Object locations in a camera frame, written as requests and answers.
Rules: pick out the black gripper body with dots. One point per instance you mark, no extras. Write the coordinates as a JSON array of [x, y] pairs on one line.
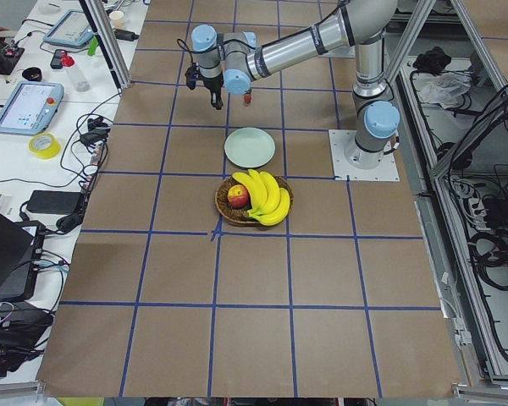
[[214, 85]]

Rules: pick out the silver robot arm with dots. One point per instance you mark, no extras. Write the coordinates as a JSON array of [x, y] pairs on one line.
[[257, 70]]

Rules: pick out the light green plate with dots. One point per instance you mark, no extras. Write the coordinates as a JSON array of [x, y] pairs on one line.
[[249, 147]]

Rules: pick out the red yellow apple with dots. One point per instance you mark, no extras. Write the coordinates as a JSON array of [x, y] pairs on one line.
[[238, 196]]

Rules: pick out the yellow banana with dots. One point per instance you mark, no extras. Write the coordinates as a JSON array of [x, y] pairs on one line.
[[256, 189], [280, 213], [272, 188], [263, 204]]

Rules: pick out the brown wicker basket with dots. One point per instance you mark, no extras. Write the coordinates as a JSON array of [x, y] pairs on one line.
[[240, 216]]

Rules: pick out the top yellow banana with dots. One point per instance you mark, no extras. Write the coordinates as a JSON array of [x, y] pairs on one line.
[[256, 189]]

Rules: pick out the paper cup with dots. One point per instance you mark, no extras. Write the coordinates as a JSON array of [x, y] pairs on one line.
[[117, 19]]

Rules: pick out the bottom yellow banana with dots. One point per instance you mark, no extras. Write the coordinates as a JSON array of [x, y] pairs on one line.
[[280, 213]]

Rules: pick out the green marker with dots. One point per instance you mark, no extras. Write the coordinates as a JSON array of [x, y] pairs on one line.
[[92, 49]]

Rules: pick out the clear squeeze bottle red cap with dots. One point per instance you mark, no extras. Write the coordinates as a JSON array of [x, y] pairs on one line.
[[76, 76]]

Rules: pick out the teach pendant tablet far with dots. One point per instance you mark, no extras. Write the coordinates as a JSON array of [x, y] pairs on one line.
[[72, 31]]

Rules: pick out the teach pendant tablet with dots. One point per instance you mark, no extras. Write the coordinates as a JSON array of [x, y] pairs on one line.
[[30, 108], [72, 31]]

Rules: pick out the black remote device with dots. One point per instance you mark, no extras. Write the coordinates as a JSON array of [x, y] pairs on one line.
[[56, 62]]

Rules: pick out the yellow tape roll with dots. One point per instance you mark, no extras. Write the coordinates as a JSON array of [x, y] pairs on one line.
[[44, 146]]

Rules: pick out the teach pendant tablet near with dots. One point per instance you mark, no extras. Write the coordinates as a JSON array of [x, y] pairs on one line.
[[30, 108]]

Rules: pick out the black power adapter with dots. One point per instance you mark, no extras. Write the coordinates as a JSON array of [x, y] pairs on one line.
[[53, 202]]

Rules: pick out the black laptop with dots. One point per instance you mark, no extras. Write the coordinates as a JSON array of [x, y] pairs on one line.
[[20, 249]]

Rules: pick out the aluminium frame post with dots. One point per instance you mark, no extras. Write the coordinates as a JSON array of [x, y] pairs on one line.
[[103, 31]]

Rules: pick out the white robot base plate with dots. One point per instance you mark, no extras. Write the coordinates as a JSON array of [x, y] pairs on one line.
[[350, 163]]

